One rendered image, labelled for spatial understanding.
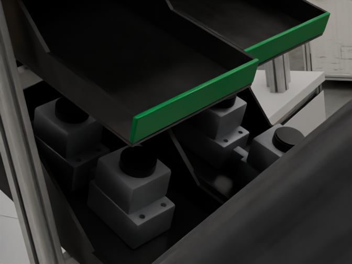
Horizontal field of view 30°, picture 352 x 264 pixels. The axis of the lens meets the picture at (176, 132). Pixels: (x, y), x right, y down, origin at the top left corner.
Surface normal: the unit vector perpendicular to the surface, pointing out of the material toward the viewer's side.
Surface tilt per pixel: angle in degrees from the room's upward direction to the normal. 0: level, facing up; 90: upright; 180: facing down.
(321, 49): 90
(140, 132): 115
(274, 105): 0
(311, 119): 90
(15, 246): 0
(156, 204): 25
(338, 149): 66
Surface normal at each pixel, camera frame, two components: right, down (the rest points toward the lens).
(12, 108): 0.83, 0.07
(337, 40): -0.57, 0.37
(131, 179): 0.17, -0.78
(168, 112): 0.72, 0.51
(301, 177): -0.57, -0.04
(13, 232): -0.15, -0.92
